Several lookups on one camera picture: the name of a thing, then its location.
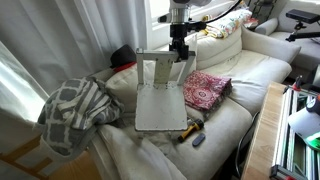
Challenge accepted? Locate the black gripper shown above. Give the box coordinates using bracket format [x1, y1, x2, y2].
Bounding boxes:
[169, 22, 190, 63]

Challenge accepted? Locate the white wooden chair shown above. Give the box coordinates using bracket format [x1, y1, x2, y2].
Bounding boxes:
[134, 47, 197, 141]

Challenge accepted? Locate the red patterned folded cloth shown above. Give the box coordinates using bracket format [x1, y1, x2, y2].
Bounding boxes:
[182, 69, 233, 114]

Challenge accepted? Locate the black hat with red band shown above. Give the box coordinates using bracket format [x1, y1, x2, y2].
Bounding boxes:
[109, 44, 138, 74]

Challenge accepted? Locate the colourful floral blanket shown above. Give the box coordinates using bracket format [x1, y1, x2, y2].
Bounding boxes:
[199, 8, 254, 39]

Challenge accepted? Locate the beige sofa back cushion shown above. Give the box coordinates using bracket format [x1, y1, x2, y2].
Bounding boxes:
[105, 34, 198, 113]

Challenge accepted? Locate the yellow black flashlight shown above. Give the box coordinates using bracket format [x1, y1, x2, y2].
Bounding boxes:
[177, 118, 205, 144]

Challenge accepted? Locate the black remote control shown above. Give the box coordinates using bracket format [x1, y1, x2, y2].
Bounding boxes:
[191, 132, 206, 148]

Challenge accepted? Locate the beige sofa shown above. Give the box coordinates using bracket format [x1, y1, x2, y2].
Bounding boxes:
[88, 24, 303, 180]

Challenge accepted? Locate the grey curtain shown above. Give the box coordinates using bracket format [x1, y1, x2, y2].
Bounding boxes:
[0, 0, 149, 123]

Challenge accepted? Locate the grey white patterned blanket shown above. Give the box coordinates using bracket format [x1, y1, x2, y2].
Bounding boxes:
[36, 75, 126, 158]

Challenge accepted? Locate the red black clamp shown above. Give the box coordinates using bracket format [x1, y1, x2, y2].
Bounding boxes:
[283, 74, 304, 94]

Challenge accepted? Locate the light wooden table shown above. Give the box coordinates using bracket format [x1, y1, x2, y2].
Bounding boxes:
[240, 82, 288, 180]

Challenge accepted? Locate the grey sofa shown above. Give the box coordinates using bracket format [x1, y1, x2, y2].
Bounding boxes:
[256, 0, 320, 73]

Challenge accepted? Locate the white device with green light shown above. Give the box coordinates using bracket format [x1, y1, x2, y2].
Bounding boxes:
[287, 96, 320, 151]

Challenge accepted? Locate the wooden side table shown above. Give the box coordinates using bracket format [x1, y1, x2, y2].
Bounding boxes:
[0, 134, 101, 180]

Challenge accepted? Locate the black floor cable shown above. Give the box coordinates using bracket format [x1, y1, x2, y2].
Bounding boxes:
[234, 111, 261, 178]

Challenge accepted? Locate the aluminium frame rack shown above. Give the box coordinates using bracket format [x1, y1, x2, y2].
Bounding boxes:
[269, 88, 320, 180]

